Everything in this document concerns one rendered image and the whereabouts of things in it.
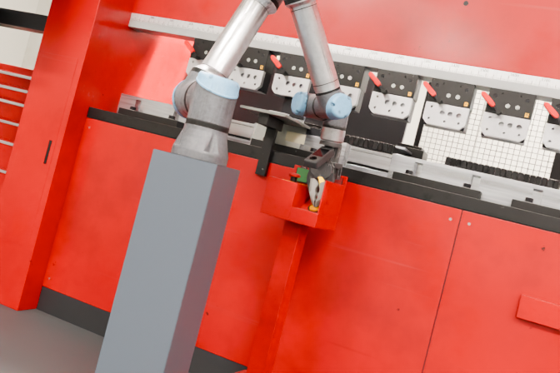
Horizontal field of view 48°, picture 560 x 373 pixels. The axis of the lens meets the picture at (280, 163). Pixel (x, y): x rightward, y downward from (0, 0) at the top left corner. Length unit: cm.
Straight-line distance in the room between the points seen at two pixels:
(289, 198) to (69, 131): 110
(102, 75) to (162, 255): 134
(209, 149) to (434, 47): 104
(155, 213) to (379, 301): 89
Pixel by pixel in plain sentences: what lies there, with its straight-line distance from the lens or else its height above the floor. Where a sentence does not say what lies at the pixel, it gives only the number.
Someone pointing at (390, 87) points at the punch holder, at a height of 120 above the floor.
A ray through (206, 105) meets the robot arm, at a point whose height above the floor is 91.
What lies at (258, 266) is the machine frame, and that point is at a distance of 229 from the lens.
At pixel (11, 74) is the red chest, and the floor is 95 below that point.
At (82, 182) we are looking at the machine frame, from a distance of 272.
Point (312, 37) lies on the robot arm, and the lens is 177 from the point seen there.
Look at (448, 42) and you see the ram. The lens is 233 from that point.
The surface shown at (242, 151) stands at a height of 85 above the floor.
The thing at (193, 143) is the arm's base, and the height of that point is 81.
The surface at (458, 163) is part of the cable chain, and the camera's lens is 265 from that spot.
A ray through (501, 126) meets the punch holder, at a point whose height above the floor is 113.
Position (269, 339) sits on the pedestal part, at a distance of 205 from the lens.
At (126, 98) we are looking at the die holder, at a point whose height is 95.
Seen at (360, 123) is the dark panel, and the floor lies 112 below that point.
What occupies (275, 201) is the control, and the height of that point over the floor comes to 71.
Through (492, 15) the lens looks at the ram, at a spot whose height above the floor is 151.
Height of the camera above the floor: 78
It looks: 1 degrees up
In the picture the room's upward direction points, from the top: 14 degrees clockwise
